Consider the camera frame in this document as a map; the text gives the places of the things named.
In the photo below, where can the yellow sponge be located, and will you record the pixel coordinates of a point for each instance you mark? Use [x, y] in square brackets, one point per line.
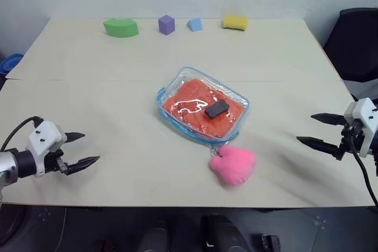
[235, 22]

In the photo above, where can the small dark boxy object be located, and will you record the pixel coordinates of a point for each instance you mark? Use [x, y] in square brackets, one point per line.
[269, 243]

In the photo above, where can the purple foam cube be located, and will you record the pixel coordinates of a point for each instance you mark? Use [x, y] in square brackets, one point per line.
[166, 24]

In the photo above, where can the blue plastic bowl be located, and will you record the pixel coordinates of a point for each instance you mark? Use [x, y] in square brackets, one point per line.
[10, 63]

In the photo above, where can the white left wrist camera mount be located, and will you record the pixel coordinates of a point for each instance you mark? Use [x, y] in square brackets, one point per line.
[44, 137]

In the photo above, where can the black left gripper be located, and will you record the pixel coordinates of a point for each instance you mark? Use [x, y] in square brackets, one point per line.
[53, 162]

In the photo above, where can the light blue foam wedge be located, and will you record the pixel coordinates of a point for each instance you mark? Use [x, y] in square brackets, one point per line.
[195, 24]

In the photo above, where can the pink plush charm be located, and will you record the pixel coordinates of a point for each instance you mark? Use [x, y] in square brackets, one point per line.
[234, 165]

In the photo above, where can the clear pouch with orange cloth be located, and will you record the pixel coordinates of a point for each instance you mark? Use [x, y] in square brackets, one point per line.
[189, 75]

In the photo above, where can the green curved foam block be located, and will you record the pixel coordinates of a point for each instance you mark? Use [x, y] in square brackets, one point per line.
[121, 27]

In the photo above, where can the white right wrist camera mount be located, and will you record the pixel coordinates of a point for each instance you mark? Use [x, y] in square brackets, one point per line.
[367, 122]

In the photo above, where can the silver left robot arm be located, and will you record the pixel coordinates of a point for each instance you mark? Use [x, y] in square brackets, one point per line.
[9, 165]

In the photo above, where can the black office chair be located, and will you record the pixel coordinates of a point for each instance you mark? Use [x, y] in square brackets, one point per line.
[354, 51]

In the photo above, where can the small black block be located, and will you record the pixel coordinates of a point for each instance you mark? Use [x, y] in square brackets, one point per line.
[217, 109]

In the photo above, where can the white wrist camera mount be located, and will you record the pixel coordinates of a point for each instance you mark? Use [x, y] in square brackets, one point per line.
[367, 122]
[44, 137]

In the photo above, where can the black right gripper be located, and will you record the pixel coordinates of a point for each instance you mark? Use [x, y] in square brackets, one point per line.
[351, 140]

